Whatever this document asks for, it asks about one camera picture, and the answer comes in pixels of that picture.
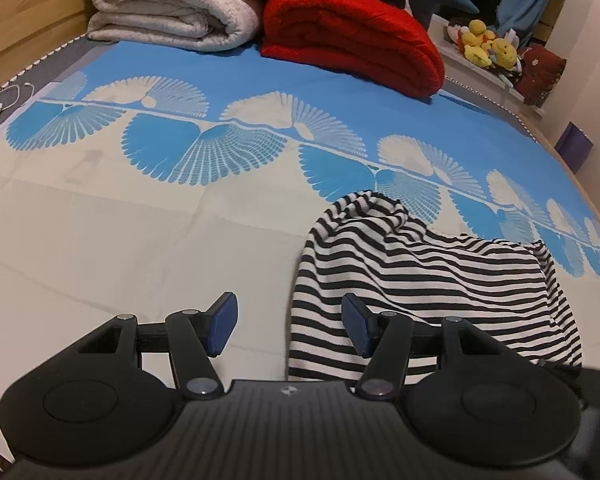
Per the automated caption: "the yellow plush toy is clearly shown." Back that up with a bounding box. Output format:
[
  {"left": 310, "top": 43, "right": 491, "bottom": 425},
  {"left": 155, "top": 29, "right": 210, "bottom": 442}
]
[
  {"left": 491, "top": 37, "right": 520, "bottom": 71},
  {"left": 467, "top": 19, "right": 496, "bottom": 40},
  {"left": 464, "top": 45, "right": 495, "bottom": 68}
]

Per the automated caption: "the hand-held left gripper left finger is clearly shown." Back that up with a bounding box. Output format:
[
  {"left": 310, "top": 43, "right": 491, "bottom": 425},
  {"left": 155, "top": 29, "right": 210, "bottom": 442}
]
[{"left": 77, "top": 291, "right": 240, "bottom": 402}]

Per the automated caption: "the blue white patterned bed sheet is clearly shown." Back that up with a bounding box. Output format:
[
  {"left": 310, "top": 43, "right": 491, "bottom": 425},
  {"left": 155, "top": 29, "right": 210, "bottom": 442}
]
[{"left": 0, "top": 34, "right": 600, "bottom": 466}]

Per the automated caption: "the black white striped hooded shirt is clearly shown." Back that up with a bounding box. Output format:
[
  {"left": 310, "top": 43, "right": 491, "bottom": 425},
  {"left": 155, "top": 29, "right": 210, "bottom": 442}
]
[{"left": 286, "top": 190, "right": 584, "bottom": 384}]

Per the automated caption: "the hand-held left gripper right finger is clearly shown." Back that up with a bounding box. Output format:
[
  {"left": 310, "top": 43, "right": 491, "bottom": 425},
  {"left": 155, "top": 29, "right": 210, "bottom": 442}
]
[{"left": 341, "top": 293, "right": 504, "bottom": 401}]

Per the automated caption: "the folded red blanket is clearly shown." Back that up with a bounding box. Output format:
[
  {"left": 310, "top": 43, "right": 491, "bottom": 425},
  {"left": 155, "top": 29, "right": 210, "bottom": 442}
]
[{"left": 259, "top": 0, "right": 447, "bottom": 101}]

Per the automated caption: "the wooden bed headboard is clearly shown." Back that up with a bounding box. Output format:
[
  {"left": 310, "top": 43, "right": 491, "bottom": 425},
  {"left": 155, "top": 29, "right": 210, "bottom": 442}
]
[{"left": 0, "top": 0, "right": 89, "bottom": 97}]

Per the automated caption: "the white window sill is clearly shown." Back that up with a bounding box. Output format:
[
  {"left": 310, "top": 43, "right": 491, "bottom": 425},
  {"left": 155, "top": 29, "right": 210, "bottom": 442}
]
[{"left": 426, "top": 12, "right": 547, "bottom": 117}]

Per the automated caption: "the white cable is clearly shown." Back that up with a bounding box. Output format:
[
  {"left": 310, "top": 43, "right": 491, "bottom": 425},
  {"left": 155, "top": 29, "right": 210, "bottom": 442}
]
[{"left": 0, "top": 81, "right": 37, "bottom": 142}]

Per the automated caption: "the dark red bag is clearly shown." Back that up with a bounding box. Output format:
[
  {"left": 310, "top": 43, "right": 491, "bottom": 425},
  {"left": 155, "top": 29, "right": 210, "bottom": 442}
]
[{"left": 517, "top": 43, "right": 567, "bottom": 107}]

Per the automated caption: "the folded white quilt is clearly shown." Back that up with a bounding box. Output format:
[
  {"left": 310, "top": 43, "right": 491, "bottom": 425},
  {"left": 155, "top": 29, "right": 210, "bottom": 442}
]
[{"left": 82, "top": 0, "right": 281, "bottom": 52}]

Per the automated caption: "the purple paper bag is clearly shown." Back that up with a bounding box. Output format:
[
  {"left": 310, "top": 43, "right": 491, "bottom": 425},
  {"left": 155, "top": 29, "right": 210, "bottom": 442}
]
[{"left": 554, "top": 122, "right": 596, "bottom": 174}]

